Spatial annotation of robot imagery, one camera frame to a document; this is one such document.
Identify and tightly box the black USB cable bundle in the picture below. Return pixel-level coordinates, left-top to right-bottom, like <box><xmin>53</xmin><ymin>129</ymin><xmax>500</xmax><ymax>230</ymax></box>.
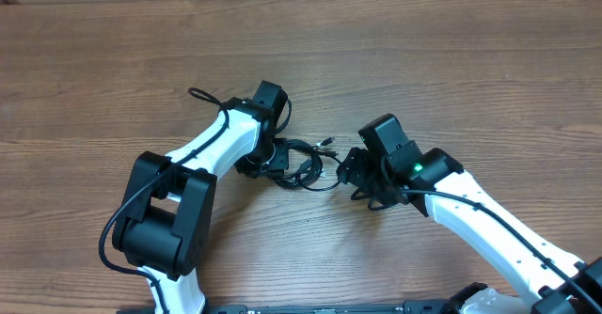
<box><xmin>270</xmin><ymin>135</ymin><xmax>347</xmax><ymax>193</ymax></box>

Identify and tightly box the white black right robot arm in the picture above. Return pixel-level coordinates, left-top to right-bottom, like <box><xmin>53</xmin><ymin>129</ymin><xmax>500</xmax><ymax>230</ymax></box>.
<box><xmin>337</xmin><ymin>114</ymin><xmax>601</xmax><ymax>313</ymax></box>

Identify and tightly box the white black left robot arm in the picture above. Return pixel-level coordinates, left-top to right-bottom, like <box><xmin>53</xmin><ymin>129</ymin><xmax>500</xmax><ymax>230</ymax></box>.
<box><xmin>99</xmin><ymin>81</ymin><xmax>290</xmax><ymax>313</ymax></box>

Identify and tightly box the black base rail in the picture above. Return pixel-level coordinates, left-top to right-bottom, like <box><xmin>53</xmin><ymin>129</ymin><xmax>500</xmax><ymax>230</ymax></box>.
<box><xmin>200</xmin><ymin>299</ymin><xmax>460</xmax><ymax>314</ymax></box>

